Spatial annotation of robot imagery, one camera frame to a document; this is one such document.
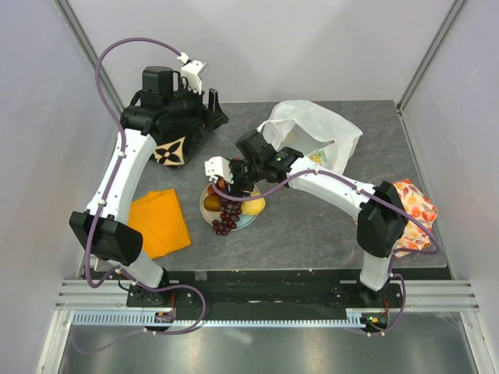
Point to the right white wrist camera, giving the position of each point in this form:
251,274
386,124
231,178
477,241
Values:
218,167

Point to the dark red fake grapes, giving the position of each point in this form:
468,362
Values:
230,212

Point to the yellow fake lemon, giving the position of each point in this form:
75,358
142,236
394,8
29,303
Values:
253,207

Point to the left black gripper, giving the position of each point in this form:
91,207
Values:
210,118

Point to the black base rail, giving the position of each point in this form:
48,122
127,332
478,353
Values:
290,293

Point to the floral orange cloth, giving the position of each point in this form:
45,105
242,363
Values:
418,206

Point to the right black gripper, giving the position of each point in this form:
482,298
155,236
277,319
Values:
237,186

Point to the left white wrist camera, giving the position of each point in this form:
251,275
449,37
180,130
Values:
191,71

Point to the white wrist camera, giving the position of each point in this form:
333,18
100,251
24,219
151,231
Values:
191,71
218,167

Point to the brown fake kiwi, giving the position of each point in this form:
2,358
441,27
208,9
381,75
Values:
212,203

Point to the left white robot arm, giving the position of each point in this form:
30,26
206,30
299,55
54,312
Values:
167,121

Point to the orange folded cloth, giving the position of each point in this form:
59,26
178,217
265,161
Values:
158,217

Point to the red fake cherry bunch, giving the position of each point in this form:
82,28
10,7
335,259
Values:
214,187

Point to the grey stone mat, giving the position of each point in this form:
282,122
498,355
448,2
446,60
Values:
295,230

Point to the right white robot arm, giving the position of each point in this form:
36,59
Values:
376,209

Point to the black patterned cloth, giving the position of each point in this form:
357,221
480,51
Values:
177,145

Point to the white plastic bag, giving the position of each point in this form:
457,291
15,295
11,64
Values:
325,137

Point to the cream and blue plate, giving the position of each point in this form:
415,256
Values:
209,216

